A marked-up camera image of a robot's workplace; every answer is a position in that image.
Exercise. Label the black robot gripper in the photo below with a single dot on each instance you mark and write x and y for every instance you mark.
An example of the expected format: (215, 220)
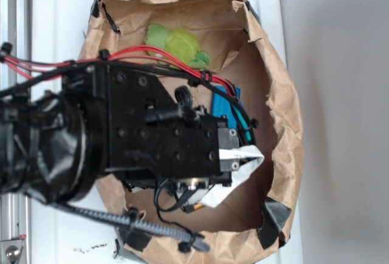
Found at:
(141, 135)

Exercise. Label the black wrapped robot arm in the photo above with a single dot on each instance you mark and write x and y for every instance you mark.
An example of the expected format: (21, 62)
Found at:
(45, 145)

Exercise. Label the blue wooden block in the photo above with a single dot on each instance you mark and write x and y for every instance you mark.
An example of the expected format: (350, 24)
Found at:
(221, 107)

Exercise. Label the brown paper bag tray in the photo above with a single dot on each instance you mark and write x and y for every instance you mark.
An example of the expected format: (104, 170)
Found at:
(255, 220)

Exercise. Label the green plush frog toy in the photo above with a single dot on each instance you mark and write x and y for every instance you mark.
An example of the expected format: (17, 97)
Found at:
(180, 43)

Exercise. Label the aluminium frame rail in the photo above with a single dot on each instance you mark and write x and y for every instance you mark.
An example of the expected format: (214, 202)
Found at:
(15, 208)

